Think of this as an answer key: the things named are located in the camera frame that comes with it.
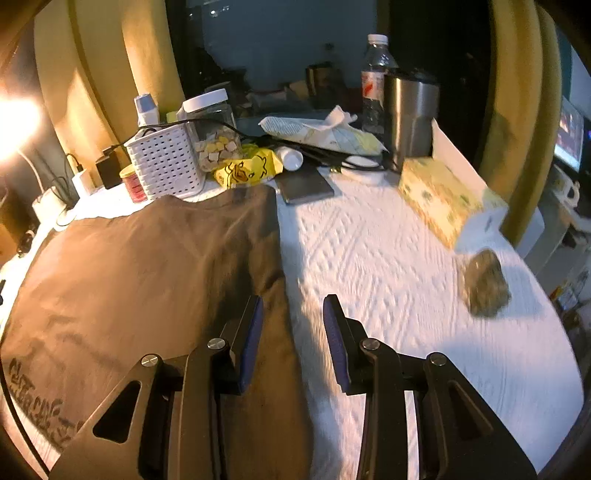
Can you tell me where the white charger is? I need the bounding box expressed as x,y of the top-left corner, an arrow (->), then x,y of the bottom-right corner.
71,172 -> 94,197

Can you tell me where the yellow snack bag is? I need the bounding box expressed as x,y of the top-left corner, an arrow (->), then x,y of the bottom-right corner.
213,144 -> 283,186

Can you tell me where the small white bottle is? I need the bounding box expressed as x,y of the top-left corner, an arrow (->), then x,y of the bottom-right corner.
276,147 -> 304,171

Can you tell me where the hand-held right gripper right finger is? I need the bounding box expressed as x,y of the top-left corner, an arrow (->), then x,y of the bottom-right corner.
322,294 -> 539,480

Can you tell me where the yellow curtain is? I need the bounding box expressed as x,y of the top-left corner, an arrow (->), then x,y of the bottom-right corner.
475,0 -> 561,241
34,0 -> 185,185

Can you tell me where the white textured bed sheet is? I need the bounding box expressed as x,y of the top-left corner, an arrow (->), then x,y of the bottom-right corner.
0,152 -> 585,480

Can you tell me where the pale spray bottle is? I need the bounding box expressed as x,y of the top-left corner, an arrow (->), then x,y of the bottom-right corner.
135,95 -> 160,127

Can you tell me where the black charger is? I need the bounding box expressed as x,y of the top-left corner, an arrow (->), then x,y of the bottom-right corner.
95,156 -> 123,190

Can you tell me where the white desk lamp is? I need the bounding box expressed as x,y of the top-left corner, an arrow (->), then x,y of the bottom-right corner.
0,90 -> 68,224

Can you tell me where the red candle jar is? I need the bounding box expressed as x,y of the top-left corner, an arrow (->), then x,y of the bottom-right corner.
119,166 -> 148,203

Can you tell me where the soft tissue pack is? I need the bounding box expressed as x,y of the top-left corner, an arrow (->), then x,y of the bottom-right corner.
259,105 -> 391,154

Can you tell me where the yellow tissue box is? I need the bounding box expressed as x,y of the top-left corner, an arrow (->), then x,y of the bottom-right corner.
398,117 -> 509,247

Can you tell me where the clear water bottle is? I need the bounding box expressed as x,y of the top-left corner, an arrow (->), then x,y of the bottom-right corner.
361,34 -> 399,134

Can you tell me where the thin black cable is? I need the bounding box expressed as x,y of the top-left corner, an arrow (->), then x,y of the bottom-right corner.
286,141 -> 389,175

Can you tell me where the lit computer monitor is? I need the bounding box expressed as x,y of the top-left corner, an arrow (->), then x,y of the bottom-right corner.
554,99 -> 587,174

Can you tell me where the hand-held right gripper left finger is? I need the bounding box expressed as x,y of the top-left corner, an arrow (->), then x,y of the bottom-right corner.
50,295 -> 264,480

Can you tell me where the olive crumpled bundle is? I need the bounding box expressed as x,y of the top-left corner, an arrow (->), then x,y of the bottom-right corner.
464,249 -> 512,318

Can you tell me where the dark phone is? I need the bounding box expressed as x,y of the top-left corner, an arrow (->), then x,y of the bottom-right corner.
276,166 -> 334,205

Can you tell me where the clear jar with white lid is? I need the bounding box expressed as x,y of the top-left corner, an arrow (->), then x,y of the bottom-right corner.
182,89 -> 242,174

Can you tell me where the dark olive t-shirt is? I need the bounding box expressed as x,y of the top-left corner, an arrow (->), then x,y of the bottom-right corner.
0,185 -> 319,480

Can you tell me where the steel tumbler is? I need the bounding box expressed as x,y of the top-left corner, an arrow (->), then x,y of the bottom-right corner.
383,69 -> 439,172

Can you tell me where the white perforated basket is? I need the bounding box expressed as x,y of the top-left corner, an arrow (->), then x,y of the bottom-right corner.
124,121 -> 206,200

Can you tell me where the white mug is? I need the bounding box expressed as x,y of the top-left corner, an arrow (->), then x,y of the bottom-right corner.
551,178 -> 580,204

